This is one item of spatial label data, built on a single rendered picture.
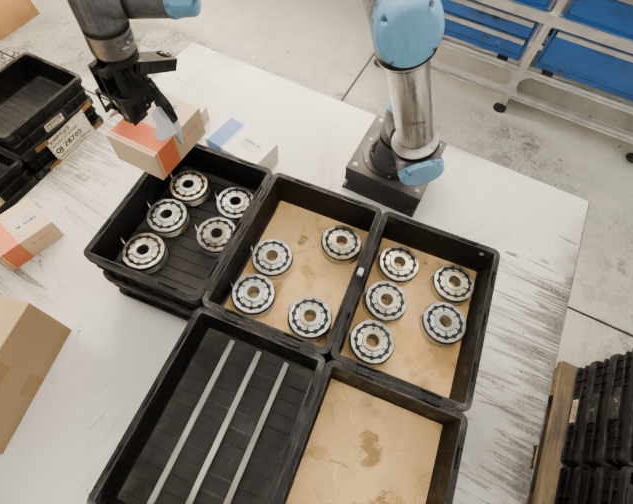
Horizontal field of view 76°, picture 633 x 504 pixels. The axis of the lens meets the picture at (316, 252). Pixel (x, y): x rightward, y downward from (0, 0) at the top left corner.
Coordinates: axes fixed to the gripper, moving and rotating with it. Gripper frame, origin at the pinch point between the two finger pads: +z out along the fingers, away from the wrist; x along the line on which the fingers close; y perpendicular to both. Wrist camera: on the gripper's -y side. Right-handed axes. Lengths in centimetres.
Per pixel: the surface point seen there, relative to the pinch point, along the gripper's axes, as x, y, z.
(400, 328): 66, 6, 27
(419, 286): 67, -7, 27
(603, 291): 158, -93, 110
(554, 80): 97, -191, 81
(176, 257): 8.3, 15.5, 26.9
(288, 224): 28.6, -6.9, 26.9
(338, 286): 48, 3, 27
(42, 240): -32, 26, 36
